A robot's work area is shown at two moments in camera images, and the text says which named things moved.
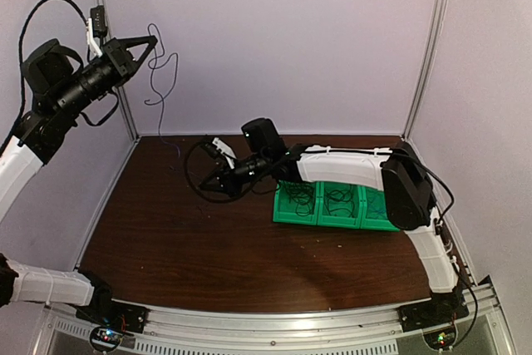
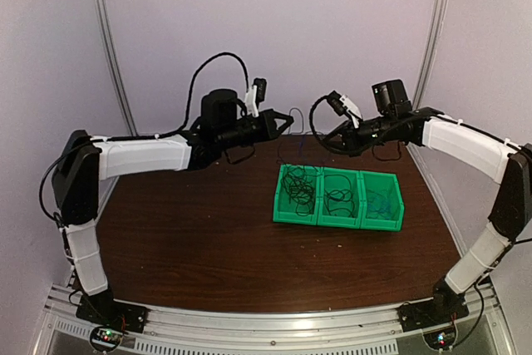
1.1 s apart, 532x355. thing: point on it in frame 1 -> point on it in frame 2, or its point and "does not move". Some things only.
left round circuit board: (105, 338) does not move
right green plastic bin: (374, 210) does not move
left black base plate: (121, 316) does not move
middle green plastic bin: (339, 204) does not move
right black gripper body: (236, 184) -> (357, 145)
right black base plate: (442, 308) does not move
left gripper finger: (133, 41) -> (288, 119)
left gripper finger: (131, 42) -> (278, 131)
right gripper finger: (222, 176) -> (337, 131)
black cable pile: (302, 194) does not move
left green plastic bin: (296, 202) does not move
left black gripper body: (119, 67) -> (266, 133)
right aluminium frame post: (432, 45) does not move
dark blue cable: (153, 83) -> (302, 129)
